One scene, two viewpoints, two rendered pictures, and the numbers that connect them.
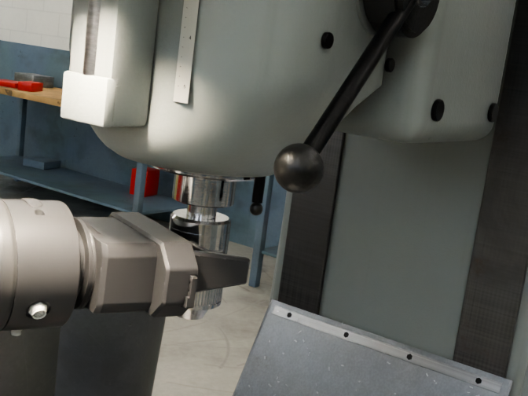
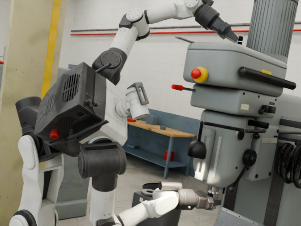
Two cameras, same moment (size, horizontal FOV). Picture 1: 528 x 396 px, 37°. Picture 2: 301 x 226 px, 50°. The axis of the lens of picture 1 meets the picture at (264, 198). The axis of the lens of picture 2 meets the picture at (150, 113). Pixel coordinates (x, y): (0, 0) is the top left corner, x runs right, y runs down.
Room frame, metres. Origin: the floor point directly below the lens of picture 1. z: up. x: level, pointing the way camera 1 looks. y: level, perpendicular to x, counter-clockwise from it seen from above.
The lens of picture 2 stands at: (-0.84, 0.09, 1.68)
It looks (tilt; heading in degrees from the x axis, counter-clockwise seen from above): 4 degrees down; 11
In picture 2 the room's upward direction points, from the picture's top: 9 degrees clockwise
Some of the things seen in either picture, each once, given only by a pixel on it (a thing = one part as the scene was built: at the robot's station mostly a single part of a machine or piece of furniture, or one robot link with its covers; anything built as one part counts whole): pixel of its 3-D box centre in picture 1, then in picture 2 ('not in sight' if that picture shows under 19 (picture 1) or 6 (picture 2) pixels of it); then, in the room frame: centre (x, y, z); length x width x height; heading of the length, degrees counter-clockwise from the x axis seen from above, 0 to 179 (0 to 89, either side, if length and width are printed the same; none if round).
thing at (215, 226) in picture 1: (200, 221); (212, 193); (0.60, 0.05, 1.26); 0.05 x 0.05 x 0.01
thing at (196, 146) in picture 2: not in sight; (197, 148); (0.41, 0.14, 1.48); 0.07 x 0.07 x 0.06
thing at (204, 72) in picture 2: not in sight; (200, 74); (0.41, 0.17, 1.76); 0.06 x 0.02 x 0.06; 56
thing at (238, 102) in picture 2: not in sight; (234, 101); (0.63, 0.02, 1.68); 0.34 x 0.24 x 0.10; 146
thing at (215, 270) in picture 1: (214, 273); (215, 202); (0.57, 0.03, 1.23); 0.06 x 0.02 x 0.03; 124
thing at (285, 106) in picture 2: not in sight; (278, 112); (1.01, -0.23, 1.66); 0.80 x 0.23 x 0.20; 146
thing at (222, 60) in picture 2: not in sight; (236, 71); (0.61, 0.04, 1.81); 0.47 x 0.26 x 0.16; 146
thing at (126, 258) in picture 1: (82, 265); (194, 200); (0.55, 0.12, 1.23); 0.13 x 0.12 x 0.10; 34
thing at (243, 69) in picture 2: not in sight; (269, 79); (0.54, -0.09, 1.79); 0.45 x 0.04 x 0.04; 146
